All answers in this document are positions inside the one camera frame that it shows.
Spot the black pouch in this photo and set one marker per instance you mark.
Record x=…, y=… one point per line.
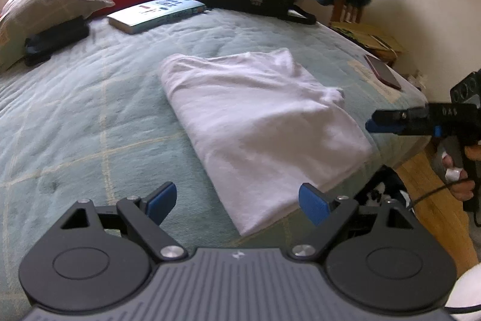
x=56, y=41

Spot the person's right hand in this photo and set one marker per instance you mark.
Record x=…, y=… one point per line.
x=464, y=189

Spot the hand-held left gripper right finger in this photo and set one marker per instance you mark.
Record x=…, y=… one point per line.
x=315, y=204

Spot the grey pillow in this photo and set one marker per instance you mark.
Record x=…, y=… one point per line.
x=45, y=5

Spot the blue book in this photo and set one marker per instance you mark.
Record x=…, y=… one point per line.
x=158, y=14

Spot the cream printed bed sheet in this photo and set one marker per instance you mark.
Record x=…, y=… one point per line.
x=402, y=93

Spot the red cased smartphone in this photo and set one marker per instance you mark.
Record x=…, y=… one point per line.
x=383, y=72

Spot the person's white fleece jacket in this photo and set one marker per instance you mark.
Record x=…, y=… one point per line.
x=468, y=294

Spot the white printed t-shirt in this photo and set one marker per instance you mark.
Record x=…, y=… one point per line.
x=255, y=118

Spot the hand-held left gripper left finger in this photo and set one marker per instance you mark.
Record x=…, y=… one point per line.
x=161, y=202

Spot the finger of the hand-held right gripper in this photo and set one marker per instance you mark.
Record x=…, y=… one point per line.
x=379, y=127
x=398, y=115

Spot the wooden chair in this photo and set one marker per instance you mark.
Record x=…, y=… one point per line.
x=345, y=14

